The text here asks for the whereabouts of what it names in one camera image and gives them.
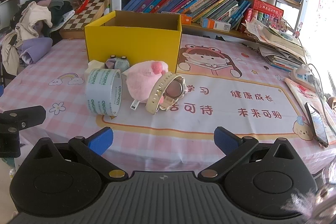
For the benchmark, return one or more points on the clear packing tape roll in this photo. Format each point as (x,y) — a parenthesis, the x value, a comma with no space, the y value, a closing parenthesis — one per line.
(103,91)

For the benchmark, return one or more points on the pink plush pig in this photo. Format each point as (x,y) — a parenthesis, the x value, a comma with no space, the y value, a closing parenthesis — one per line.
(141,78)

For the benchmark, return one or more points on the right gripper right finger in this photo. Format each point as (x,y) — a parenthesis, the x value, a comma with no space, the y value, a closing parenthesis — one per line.
(236,150)

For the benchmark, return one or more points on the cream wrist watch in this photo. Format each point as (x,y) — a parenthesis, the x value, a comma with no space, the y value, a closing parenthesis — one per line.
(167,91)

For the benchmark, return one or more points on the yellow cardboard box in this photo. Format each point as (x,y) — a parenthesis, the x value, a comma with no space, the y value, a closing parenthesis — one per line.
(138,36)

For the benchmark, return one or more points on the white power strip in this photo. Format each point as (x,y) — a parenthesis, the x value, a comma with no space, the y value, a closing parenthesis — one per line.
(303,76)

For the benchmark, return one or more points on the grey toy car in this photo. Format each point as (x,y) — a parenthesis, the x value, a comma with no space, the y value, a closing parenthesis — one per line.
(115,62)

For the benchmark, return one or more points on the row of leaning books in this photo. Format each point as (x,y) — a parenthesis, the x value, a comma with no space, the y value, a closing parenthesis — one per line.
(191,11)

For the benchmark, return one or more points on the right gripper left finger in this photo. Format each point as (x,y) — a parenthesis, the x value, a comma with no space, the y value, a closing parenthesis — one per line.
(91,149)

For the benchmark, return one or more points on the red tassel ornament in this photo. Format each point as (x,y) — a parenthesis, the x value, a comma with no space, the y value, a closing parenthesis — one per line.
(82,6)

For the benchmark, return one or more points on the pile of clothes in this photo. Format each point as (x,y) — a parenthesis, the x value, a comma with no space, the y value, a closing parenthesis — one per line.
(27,39)

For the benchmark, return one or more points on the black smartphone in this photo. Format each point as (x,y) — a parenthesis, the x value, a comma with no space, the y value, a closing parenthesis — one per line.
(316,121)

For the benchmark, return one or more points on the stack of papers and books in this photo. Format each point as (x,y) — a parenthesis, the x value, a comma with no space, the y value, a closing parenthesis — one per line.
(281,50)

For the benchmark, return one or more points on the red dictionary box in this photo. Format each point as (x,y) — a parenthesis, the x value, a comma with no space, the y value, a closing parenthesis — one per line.
(264,12)

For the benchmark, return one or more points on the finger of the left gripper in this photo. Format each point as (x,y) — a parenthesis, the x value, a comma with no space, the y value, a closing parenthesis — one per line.
(21,119)

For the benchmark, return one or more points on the orange white medicine box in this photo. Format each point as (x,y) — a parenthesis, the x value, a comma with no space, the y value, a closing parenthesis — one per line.
(215,25)

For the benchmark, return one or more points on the wooden chess board box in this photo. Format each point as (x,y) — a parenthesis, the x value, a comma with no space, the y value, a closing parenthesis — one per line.
(74,28)

